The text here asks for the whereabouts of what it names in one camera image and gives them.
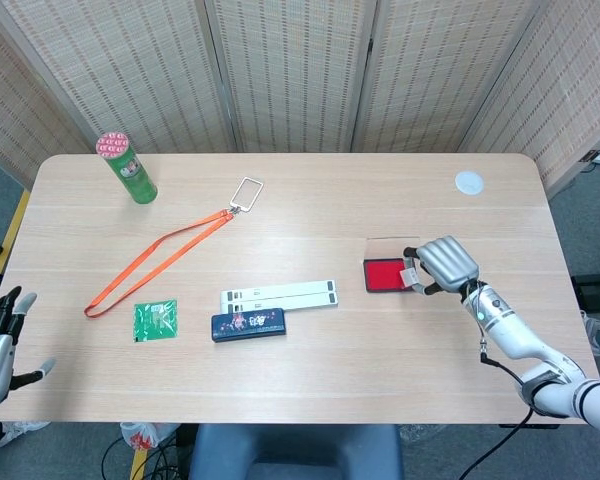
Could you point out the white and red stamp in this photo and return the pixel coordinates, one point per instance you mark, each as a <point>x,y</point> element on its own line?
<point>409,277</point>

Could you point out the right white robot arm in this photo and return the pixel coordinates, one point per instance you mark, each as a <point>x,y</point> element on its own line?
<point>505,325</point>

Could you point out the red ink pad clear lid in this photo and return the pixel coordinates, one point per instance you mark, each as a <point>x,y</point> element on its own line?
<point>382,275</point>

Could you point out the white sneaker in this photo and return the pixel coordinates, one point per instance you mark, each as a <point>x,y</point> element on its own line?
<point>22,429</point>

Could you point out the green foil packet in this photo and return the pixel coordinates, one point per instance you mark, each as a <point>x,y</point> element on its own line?
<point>155,322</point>

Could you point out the white red plastic bag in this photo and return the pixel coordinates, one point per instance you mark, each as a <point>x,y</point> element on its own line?
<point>142,435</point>

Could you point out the green cylindrical snack can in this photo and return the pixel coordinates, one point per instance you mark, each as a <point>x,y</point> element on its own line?
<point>135,180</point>

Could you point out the dark blue pencil case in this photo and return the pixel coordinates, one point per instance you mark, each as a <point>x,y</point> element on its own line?
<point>250,327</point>

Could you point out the woven folding screen panel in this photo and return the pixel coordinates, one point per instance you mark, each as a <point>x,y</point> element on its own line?
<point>295,75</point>
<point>10,100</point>
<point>430,75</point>
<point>580,75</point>
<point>130,75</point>

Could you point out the white folding laptop stand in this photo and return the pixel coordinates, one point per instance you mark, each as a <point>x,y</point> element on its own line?
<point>280,292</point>

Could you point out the clear badge holder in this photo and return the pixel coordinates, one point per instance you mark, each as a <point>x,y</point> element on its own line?
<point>247,194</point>

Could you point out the dark blue chair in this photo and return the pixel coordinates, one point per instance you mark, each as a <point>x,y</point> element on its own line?
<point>295,455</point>

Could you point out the black table leg base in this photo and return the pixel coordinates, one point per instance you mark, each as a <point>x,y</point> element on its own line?
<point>597,292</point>

